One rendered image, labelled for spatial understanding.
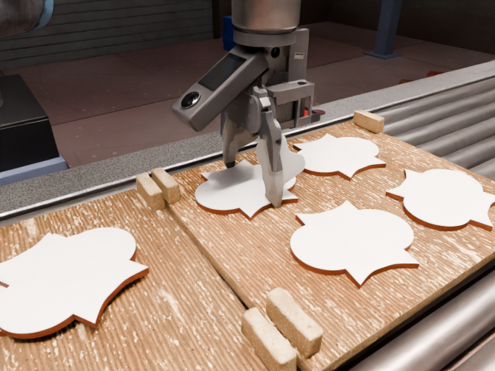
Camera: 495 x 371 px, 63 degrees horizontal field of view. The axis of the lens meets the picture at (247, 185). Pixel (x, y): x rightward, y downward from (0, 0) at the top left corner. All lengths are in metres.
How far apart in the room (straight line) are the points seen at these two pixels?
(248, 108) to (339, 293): 0.23
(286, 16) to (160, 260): 0.29
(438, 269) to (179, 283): 0.27
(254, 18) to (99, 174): 0.35
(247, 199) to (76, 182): 0.27
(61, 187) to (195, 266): 0.29
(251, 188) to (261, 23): 0.21
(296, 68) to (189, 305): 0.29
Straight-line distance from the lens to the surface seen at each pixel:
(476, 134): 0.87
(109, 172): 0.66
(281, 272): 0.42
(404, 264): 0.45
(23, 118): 0.82
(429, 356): 0.42
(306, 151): 0.63
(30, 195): 0.65
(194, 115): 0.43
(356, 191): 0.56
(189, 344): 0.37
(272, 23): 0.44
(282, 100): 0.48
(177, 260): 0.44
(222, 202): 0.51
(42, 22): 0.91
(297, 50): 0.50
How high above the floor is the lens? 1.23
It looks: 32 degrees down
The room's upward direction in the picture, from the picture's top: straight up
